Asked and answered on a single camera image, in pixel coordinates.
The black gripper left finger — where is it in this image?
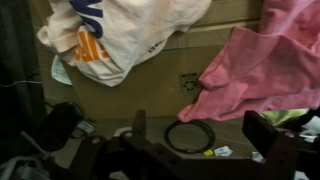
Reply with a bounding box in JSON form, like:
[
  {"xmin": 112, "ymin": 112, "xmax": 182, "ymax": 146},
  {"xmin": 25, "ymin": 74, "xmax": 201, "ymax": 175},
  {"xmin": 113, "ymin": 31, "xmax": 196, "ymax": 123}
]
[{"xmin": 132, "ymin": 110, "xmax": 146, "ymax": 135}]

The cardboard box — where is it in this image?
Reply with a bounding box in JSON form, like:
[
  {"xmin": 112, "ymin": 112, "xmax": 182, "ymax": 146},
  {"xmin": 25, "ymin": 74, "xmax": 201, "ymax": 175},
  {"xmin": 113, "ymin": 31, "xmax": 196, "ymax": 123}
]
[{"xmin": 30, "ymin": 0, "xmax": 262, "ymax": 120}]

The black cylinder speaker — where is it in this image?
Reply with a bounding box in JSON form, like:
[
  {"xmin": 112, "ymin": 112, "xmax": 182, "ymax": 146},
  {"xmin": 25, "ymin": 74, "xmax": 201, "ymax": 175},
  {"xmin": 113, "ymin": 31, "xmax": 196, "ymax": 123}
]
[{"xmin": 35, "ymin": 102, "xmax": 83, "ymax": 151}]

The coiled black cable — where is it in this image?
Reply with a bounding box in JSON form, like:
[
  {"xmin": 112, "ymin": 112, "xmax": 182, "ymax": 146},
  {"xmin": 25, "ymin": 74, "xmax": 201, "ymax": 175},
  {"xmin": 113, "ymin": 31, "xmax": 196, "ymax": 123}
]
[{"xmin": 164, "ymin": 119, "xmax": 216, "ymax": 155}]

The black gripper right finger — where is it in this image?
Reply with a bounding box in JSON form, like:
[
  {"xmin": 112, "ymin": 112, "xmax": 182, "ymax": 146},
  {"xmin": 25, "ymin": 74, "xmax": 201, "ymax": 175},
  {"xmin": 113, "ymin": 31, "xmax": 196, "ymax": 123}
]
[{"xmin": 242, "ymin": 111, "xmax": 278, "ymax": 159}]

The white grey rag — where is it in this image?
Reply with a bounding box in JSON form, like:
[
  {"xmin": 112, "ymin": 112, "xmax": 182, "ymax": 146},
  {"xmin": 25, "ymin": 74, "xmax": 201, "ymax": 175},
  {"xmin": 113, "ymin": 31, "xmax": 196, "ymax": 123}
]
[{"xmin": 51, "ymin": 56, "xmax": 72, "ymax": 86}]

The pink towel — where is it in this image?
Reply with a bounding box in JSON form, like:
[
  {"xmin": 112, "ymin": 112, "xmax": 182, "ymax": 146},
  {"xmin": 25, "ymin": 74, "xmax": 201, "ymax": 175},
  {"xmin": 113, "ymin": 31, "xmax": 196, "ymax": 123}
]
[{"xmin": 178, "ymin": 0, "xmax": 320, "ymax": 122}]

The peach printed towel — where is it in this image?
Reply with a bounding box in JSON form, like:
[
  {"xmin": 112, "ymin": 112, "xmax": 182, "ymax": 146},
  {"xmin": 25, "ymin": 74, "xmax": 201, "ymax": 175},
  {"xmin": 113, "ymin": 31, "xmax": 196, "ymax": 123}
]
[{"xmin": 37, "ymin": 0, "xmax": 212, "ymax": 87}]

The yellow cloth on table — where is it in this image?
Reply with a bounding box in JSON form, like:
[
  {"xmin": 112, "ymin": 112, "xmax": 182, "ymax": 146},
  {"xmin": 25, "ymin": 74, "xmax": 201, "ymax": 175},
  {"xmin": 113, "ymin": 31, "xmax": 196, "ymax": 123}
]
[{"xmin": 260, "ymin": 109, "xmax": 308, "ymax": 126}]

